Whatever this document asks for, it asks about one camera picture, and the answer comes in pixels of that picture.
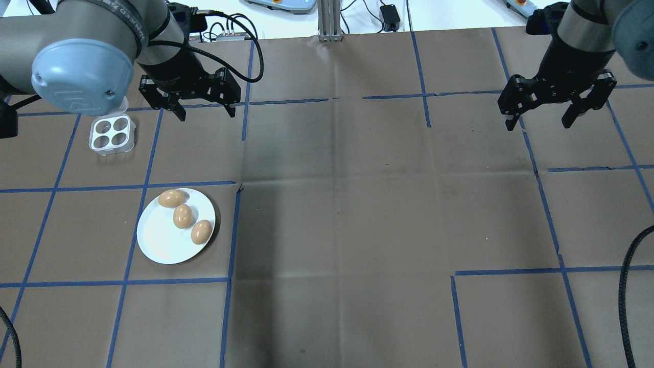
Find brown egg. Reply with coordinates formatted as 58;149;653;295
158;189;185;208
191;220;213;245
173;204;194;229

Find aluminium frame post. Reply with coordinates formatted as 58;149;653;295
318;0;344;42

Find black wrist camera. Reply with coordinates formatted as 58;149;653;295
526;3;564;36
169;3;208;32

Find white side table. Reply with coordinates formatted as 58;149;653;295
0;0;654;41

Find small black power adapter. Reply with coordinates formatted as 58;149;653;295
379;4;402;33

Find white egg carton clear lid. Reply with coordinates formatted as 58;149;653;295
88;97;137;157

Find white bowl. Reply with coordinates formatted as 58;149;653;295
136;188;217;265

